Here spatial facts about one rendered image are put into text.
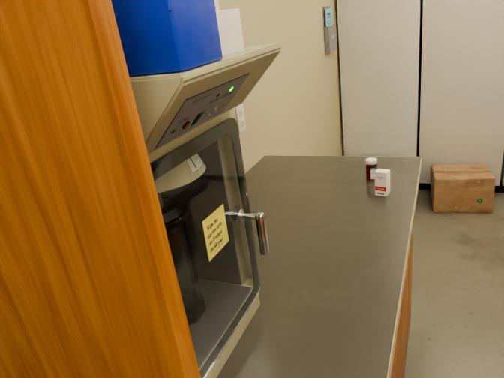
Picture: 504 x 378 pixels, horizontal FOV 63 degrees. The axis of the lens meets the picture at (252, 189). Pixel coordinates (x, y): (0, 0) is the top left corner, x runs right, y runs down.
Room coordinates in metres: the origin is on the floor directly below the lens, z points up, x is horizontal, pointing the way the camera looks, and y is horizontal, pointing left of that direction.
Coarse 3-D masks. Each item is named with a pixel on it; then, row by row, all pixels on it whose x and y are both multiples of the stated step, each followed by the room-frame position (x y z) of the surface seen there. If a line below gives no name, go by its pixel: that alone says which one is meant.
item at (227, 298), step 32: (224, 128) 0.73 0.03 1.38; (160, 160) 0.55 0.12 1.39; (192, 160) 0.62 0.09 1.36; (224, 160) 0.71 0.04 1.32; (160, 192) 0.54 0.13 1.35; (192, 192) 0.61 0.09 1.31; (224, 192) 0.69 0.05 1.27; (192, 224) 0.59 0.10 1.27; (192, 256) 0.58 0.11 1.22; (224, 256) 0.66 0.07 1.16; (256, 256) 0.77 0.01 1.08; (192, 288) 0.56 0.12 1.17; (224, 288) 0.64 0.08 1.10; (256, 288) 0.75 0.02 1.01; (192, 320) 0.54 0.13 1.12; (224, 320) 0.62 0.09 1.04
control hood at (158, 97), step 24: (264, 48) 0.67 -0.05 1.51; (192, 72) 0.48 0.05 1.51; (216, 72) 0.52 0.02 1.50; (240, 72) 0.61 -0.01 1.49; (264, 72) 0.75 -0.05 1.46; (144, 96) 0.47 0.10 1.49; (168, 96) 0.46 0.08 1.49; (192, 96) 0.50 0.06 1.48; (240, 96) 0.72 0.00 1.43; (144, 120) 0.48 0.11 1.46; (168, 120) 0.49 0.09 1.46
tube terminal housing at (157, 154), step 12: (216, 120) 0.73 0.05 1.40; (192, 132) 0.66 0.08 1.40; (168, 144) 0.59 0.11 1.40; (180, 144) 0.62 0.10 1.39; (156, 156) 0.57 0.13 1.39; (252, 312) 0.75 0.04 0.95; (240, 324) 0.69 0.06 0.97; (240, 336) 0.69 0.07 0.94; (228, 348) 0.64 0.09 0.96; (216, 372) 0.59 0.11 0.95
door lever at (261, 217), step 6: (240, 210) 0.73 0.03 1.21; (240, 216) 0.73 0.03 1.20; (246, 216) 0.72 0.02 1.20; (252, 216) 0.72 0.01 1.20; (258, 216) 0.71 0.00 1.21; (264, 216) 0.71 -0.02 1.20; (258, 222) 0.71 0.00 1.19; (264, 222) 0.71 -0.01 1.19; (258, 228) 0.71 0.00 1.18; (264, 228) 0.71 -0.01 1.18; (258, 234) 0.71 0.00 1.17; (264, 234) 0.71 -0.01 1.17; (264, 240) 0.71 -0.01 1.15; (264, 246) 0.71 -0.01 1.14; (264, 252) 0.71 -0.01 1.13
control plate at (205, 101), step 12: (228, 84) 0.60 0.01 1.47; (240, 84) 0.66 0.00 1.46; (204, 96) 0.54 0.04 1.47; (228, 96) 0.64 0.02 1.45; (180, 108) 0.49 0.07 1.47; (192, 108) 0.53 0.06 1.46; (204, 108) 0.58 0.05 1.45; (180, 120) 0.52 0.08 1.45; (192, 120) 0.57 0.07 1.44; (204, 120) 0.62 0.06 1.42; (168, 132) 0.51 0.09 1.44; (180, 132) 0.56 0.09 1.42
